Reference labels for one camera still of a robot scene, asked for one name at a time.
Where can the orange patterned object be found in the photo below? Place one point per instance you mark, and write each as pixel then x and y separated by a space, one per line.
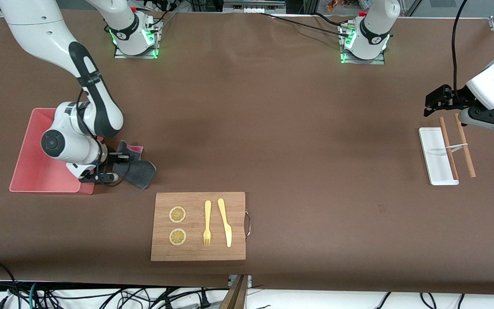
pixel 337 5

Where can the grey microfibre cloth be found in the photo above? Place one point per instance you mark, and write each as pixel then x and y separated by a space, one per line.
pixel 142 174

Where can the lemon slice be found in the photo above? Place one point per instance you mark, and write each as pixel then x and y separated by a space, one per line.
pixel 177 237
pixel 177 214

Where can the yellow plastic fork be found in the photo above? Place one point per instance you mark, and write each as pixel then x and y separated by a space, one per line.
pixel 207 219

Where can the grey power strip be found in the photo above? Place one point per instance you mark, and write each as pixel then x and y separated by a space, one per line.
pixel 251 6

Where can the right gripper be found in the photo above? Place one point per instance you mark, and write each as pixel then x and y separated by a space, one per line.
pixel 112 156

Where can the pink plastic bin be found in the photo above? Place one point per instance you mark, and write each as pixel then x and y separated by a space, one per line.
pixel 32 163

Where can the small metal bracket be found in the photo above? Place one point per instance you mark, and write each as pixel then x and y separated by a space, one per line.
pixel 230 281

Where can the black power plug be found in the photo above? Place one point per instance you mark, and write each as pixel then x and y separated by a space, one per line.
pixel 204 300

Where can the brown table cover sheet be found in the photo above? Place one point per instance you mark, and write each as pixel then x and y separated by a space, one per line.
pixel 315 180

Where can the wooden plank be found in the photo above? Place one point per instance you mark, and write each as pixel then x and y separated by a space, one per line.
pixel 235 296

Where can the wooden cutting board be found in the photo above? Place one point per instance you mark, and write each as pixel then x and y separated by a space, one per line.
pixel 197 227

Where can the white rectangular tray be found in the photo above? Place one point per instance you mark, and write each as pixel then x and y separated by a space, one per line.
pixel 433 159

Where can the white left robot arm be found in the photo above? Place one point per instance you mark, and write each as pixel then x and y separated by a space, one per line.
pixel 487 92

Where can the yellow plastic knife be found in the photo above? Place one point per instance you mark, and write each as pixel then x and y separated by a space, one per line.
pixel 225 223

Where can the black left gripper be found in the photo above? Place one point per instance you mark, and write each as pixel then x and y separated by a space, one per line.
pixel 456 98

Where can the wooden dowel rod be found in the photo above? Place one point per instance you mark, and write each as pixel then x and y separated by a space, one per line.
pixel 465 150
pixel 447 143

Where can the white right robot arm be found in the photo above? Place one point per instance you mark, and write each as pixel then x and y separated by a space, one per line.
pixel 37 34

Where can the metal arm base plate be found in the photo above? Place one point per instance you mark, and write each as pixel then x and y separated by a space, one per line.
pixel 122 55
pixel 375 61

